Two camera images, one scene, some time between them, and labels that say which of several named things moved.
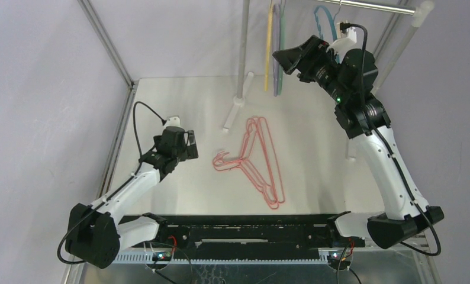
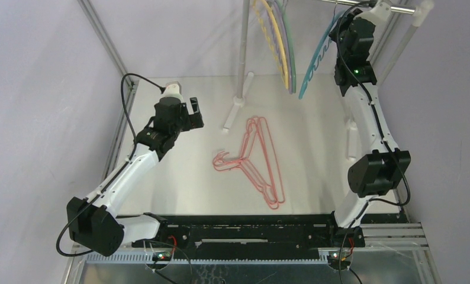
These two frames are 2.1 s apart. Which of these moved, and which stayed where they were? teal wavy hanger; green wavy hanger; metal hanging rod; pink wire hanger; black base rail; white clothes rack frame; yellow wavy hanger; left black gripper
Moved: teal wavy hanger; left black gripper; yellow wavy hanger; green wavy hanger
Stayed: pink wire hanger; metal hanging rod; black base rail; white clothes rack frame
